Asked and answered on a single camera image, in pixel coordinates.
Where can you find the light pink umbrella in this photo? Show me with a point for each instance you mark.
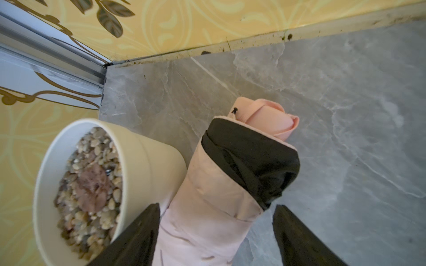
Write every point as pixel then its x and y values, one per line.
pixel 240 166

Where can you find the white pot with pebbles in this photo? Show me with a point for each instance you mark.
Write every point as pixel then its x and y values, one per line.
pixel 95 179

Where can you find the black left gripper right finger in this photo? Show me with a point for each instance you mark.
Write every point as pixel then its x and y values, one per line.
pixel 297 244

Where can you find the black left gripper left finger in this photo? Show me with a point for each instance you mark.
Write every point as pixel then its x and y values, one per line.
pixel 136 245

